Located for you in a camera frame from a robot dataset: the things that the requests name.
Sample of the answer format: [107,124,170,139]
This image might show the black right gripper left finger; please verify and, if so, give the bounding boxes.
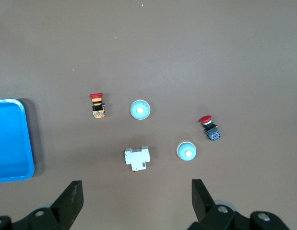
[0,180,84,230]

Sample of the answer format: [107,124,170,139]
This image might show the white circuit breaker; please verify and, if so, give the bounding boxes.
[124,145,151,173]

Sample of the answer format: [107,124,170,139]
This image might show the blue dome bell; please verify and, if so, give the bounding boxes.
[130,100,151,120]
[176,141,197,161]

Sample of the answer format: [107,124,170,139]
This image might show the red mushroom push button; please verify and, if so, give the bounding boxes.
[199,115,222,142]

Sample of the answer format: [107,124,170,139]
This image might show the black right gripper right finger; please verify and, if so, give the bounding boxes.
[188,178,291,230]

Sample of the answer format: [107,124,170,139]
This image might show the orange striped emergency stop button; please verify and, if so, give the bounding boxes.
[89,92,107,120]

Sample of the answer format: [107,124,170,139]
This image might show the blue plastic tray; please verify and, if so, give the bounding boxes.
[0,98,36,184]

